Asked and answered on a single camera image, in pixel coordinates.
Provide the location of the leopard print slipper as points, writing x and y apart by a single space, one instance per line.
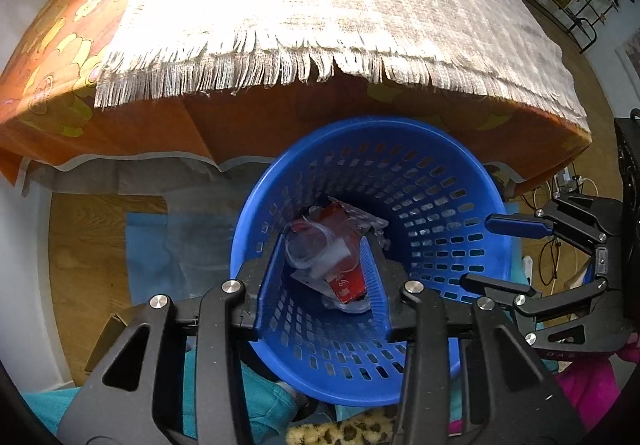
373 426

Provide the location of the red tissue box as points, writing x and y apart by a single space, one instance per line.
343 288

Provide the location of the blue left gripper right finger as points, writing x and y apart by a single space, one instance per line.
373 264

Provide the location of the black speaker box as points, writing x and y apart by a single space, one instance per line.
627 133

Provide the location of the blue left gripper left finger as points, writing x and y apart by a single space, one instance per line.
271 266

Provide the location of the teal trousers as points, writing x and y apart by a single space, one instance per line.
518 418

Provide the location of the black metal clothes rack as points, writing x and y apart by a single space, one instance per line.
583 20

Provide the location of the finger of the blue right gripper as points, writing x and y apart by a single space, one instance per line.
502 291
519 225

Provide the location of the wall landscape painting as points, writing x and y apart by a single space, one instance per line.
629 54

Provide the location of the beige checked fringed blanket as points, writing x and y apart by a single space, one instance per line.
487 48

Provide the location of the pink jacket sleeve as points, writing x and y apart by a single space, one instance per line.
589 385

